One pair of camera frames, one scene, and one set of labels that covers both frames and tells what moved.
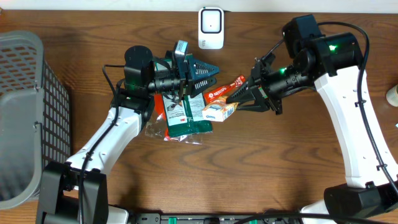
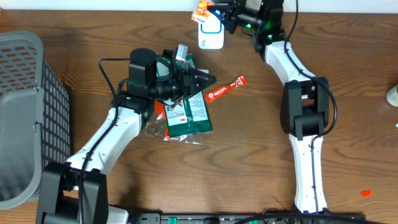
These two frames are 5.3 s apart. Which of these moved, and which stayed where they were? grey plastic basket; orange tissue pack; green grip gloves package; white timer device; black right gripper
Moved: black right gripper; orange tissue pack
Stayed: green grip gloves package; white timer device; grey plastic basket
